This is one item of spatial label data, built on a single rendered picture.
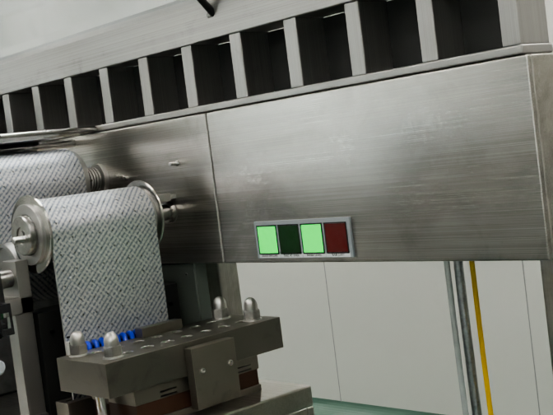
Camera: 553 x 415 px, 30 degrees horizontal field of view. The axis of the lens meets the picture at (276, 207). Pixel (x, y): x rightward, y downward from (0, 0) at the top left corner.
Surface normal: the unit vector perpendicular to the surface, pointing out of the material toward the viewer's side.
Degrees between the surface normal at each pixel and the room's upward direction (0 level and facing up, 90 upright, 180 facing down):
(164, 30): 90
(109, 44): 90
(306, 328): 90
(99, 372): 90
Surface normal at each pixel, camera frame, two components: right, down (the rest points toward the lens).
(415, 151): -0.73, 0.13
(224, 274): 0.67, -0.04
